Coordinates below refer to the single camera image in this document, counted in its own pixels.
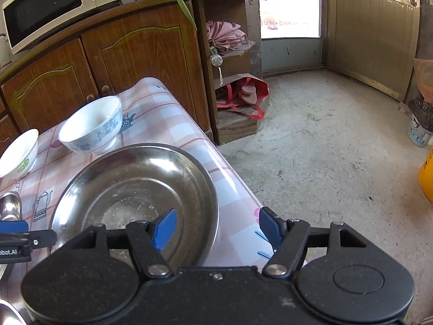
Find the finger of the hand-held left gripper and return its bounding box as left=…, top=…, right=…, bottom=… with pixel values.
left=0, top=230, right=57, bottom=248
left=0, top=221, right=29, bottom=233

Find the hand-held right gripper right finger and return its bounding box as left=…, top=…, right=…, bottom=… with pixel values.
left=259, top=206, right=368, bottom=278

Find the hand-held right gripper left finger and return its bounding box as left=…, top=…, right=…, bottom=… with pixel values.
left=68, top=208, right=178, bottom=280

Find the stainless steel bowl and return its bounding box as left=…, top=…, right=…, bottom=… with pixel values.
left=0, top=191, right=22, bottom=222

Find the stainless steel plate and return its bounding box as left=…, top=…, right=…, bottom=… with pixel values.
left=49, top=144, right=220, bottom=268
left=0, top=300, right=26, bottom=325

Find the white bowl green print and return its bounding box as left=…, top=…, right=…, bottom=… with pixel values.
left=0, top=129, right=39, bottom=178

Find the white bowl blue floral pattern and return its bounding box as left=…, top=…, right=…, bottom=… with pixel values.
left=58, top=95, right=123, bottom=154

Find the pink checked printed tablecloth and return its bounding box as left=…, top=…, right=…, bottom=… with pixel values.
left=0, top=77, right=308, bottom=325

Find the wooden cabinet with drawers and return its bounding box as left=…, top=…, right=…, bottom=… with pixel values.
left=0, top=96, right=21, bottom=153

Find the red bag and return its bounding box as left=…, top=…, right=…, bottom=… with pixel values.
left=216, top=77, right=269, bottom=120

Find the small round hanging ornament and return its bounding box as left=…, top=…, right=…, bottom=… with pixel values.
left=211, top=54, right=224, bottom=87

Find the white plastic bucket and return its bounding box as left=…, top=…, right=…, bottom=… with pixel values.
left=408, top=98, right=433, bottom=148

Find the wooden two-door cabinet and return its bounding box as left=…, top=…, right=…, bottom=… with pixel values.
left=0, top=0, right=214, bottom=143

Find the wooden shelf unit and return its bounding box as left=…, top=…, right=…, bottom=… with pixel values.
left=193, top=0, right=271, bottom=146

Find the pink cloth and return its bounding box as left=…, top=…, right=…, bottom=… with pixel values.
left=206, top=20, right=249, bottom=53

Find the orange woven sack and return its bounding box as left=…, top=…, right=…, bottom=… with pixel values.
left=413, top=57, right=433, bottom=104

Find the window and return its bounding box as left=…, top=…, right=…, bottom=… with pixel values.
left=257, top=0, right=322, bottom=39

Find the tan metal door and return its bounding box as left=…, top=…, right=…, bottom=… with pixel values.
left=326, top=0, right=422, bottom=100

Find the cream microwave oven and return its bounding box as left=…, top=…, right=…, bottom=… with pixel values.
left=2, top=0, right=123, bottom=55

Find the green scallion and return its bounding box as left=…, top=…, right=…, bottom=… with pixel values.
left=150, top=0, right=197, bottom=31

